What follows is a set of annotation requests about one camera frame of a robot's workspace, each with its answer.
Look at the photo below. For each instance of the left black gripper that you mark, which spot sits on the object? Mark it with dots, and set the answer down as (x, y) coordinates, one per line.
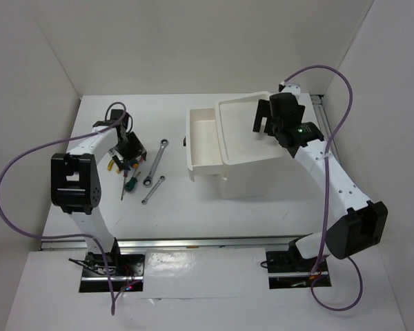
(136, 148)

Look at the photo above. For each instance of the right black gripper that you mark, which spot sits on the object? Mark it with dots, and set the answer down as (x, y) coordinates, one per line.
(263, 110)

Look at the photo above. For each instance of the stubby green screwdriver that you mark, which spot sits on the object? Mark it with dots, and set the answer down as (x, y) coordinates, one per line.
(131, 184)

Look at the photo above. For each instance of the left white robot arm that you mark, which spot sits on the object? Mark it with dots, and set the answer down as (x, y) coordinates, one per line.
(76, 188)

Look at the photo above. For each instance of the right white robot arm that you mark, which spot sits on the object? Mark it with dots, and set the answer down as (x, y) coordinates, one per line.
(354, 222)

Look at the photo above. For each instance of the long silver ratchet wrench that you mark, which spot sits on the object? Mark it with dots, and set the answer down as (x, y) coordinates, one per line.
(147, 182)

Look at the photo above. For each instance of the short silver combination wrench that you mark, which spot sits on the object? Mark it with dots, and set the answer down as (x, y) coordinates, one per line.
(153, 189)

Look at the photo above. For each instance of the white drawer cabinet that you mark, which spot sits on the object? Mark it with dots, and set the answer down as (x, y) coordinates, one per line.
(251, 160)

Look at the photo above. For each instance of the yellow handled pliers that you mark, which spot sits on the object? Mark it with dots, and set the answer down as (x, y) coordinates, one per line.
(111, 165)

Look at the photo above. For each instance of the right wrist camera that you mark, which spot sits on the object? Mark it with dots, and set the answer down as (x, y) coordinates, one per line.
(287, 87)

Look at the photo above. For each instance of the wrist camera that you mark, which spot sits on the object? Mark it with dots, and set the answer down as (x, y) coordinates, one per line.
(287, 87)
(117, 114)

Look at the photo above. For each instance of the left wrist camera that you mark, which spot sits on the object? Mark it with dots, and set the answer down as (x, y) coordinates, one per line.
(117, 114)

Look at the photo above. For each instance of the aluminium side rail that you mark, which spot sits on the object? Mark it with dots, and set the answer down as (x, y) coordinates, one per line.
(317, 101)

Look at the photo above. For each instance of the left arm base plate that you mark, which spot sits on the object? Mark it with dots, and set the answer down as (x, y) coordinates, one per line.
(128, 275)

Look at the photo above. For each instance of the aluminium front rail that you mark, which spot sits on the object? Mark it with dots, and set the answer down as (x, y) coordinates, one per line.
(190, 243)

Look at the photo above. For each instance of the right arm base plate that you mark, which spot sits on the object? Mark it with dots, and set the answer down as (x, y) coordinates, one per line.
(286, 273)

